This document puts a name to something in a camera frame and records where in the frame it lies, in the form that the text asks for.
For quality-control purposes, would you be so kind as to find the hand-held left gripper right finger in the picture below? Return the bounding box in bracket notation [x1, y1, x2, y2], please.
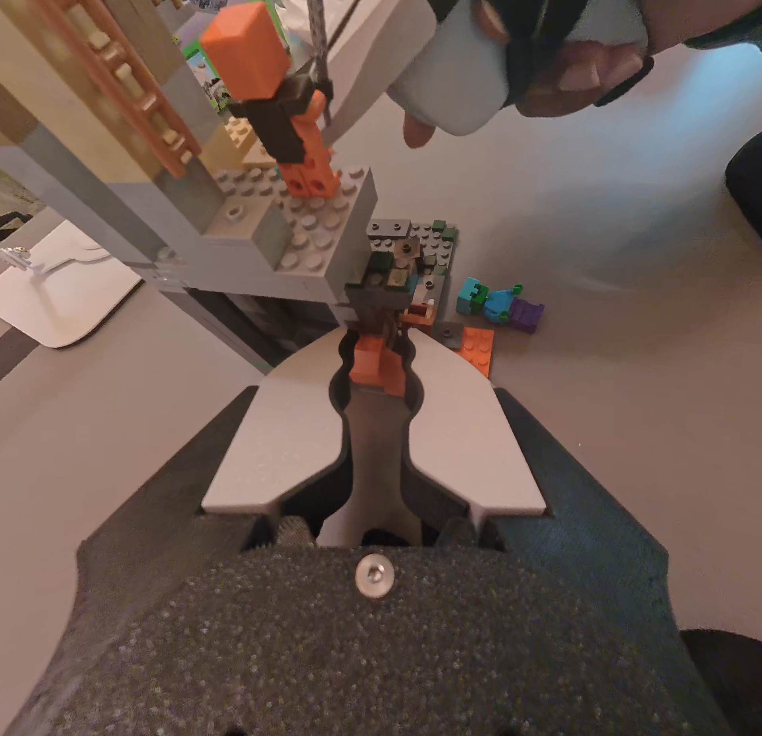
[405, 329, 547, 537]

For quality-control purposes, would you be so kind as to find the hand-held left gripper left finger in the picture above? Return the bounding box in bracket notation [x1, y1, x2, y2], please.
[201, 328, 352, 537]

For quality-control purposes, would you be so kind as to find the zombie toy brick figure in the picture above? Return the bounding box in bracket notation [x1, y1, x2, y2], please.
[455, 277, 545, 336]

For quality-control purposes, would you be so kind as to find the toy brick cave building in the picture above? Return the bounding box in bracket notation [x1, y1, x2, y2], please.
[0, 0, 496, 399]

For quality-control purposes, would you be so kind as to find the person's right forearm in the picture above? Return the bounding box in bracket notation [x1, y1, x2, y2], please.
[637, 0, 762, 55]

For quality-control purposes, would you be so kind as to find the person's right hand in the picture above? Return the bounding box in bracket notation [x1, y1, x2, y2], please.
[404, 1, 652, 149]

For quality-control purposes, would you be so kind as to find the orange toy brick figure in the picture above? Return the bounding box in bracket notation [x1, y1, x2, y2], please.
[199, 0, 341, 200]

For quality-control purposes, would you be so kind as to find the green toy set box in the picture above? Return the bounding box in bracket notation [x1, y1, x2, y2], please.
[181, 34, 240, 119]

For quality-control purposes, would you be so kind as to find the white stand with pole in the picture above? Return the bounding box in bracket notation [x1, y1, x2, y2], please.
[0, 221, 144, 350]

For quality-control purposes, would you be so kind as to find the black quilted cushion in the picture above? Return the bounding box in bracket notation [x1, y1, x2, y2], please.
[725, 132, 762, 240]

